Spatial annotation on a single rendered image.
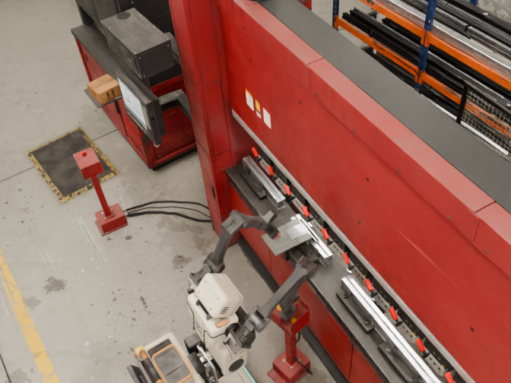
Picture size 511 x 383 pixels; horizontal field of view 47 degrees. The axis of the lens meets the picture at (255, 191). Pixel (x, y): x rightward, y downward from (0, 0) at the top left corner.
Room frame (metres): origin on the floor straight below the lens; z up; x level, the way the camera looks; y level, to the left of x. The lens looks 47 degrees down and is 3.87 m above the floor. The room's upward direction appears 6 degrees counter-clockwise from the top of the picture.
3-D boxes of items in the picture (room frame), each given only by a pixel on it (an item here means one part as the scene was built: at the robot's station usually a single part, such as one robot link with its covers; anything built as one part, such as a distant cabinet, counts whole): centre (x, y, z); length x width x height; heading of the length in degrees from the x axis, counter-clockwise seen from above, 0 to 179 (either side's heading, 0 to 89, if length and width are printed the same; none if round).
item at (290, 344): (1.89, -0.13, 0.39); 0.05 x 0.05 x 0.54; 38
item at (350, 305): (1.77, -0.50, 0.89); 0.30 x 0.05 x 0.03; 25
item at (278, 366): (1.87, -0.10, 0.06); 0.25 x 0.20 x 0.12; 128
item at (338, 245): (2.00, -0.45, 1.26); 0.15 x 0.09 x 0.17; 25
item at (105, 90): (3.98, 1.15, 1.04); 0.30 x 0.26 x 0.12; 29
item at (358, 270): (1.82, -0.54, 1.26); 0.15 x 0.09 x 0.17; 25
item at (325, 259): (2.29, -0.32, 0.92); 0.39 x 0.06 x 0.10; 25
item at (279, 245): (2.28, -0.16, 1.00); 0.26 x 0.18 x 0.01; 115
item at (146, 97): (3.20, 0.70, 1.42); 0.45 x 0.12 x 0.36; 31
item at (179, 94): (3.40, 0.50, 1.17); 0.40 x 0.24 x 0.07; 25
